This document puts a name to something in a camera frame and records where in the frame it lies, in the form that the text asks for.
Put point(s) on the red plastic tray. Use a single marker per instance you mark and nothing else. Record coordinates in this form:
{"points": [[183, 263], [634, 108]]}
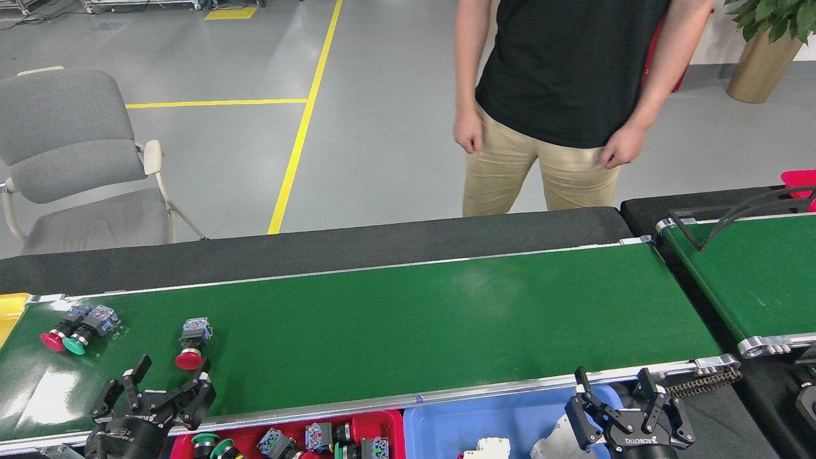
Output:
{"points": [[376, 424]]}

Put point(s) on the person's right forearm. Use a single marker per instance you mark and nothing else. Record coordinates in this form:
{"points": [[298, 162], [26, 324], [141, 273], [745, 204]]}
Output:
{"points": [[468, 64]]}

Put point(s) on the yellow plastic tray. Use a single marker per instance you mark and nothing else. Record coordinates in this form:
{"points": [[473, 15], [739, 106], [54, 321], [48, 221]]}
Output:
{"points": [[9, 315]]}

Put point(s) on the person's right hand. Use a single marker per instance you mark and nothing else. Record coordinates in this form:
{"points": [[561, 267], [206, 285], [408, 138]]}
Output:
{"points": [[470, 134]]}

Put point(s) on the grey fabric armchair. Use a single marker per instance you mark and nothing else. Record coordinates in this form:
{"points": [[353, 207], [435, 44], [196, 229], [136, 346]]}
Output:
{"points": [[64, 140]]}

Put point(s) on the blue plastic tray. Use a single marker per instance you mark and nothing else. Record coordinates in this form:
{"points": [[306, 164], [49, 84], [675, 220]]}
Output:
{"points": [[459, 421]]}

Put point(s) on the person's left forearm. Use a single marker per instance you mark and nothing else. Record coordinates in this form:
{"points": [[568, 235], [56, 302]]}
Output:
{"points": [[669, 64]]}

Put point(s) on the black guide frame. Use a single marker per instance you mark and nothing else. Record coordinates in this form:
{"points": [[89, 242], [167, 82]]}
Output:
{"points": [[686, 231]]}

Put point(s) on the red plastic bin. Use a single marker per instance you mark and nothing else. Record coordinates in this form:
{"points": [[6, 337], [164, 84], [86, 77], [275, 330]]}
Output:
{"points": [[800, 185]]}

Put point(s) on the green mushroom push button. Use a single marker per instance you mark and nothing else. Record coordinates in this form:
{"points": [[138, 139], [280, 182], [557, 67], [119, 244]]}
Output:
{"points": [[223, 448], [74, 345]]}

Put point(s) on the green feeder conveyor belt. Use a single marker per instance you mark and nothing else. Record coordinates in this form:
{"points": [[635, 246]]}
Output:
{"points": [[765, 280]]}

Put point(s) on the blue grey push button switch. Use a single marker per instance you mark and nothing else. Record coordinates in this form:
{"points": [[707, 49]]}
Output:
{"points": [[376, 448], [319, 437], [274, 441]]}

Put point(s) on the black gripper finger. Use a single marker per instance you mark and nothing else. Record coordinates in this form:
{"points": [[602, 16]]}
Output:
{"points": [[135, 395], [191, 401], [672, 421], [577, 421]]}

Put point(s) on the red mushroom push button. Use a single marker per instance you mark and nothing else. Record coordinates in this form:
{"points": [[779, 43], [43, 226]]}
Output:
{"points": [[52, 341], [189, 359]]}

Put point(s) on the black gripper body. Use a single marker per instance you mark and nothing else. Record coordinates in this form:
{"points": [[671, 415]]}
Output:
{"points": [[637, 446], [131, 433]]}

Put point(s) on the potted plant gold pot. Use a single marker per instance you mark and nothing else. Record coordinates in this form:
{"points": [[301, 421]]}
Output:
{"points": [[762, 64]]}

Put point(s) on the person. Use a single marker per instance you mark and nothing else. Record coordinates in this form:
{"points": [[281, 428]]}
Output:
{"points": [[567, 76]]}

